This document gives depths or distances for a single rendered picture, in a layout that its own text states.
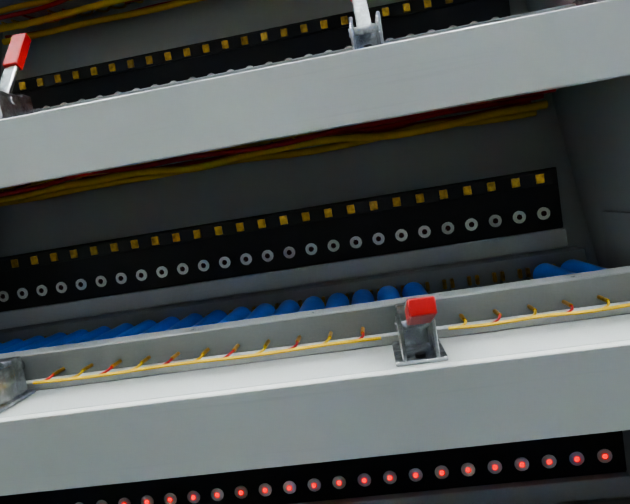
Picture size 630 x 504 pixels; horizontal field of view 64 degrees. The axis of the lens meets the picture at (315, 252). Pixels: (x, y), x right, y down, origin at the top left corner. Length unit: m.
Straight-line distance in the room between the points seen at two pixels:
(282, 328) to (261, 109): 0.14
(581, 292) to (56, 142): 0.35
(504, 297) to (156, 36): 0.50
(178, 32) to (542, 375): 0.53
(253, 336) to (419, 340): 0.11
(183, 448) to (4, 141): 0.24
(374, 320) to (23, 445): 0.22
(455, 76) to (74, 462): 0.32
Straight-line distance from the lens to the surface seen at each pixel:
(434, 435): 0.29
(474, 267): 0.44
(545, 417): 0.30
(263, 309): 0.40
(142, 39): 0.67
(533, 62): 0.35
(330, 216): 0.45
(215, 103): 0.35
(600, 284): 0.35
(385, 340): 0.32
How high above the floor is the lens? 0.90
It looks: 15 degrees up
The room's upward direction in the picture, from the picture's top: 7 degrees counter-clockwise
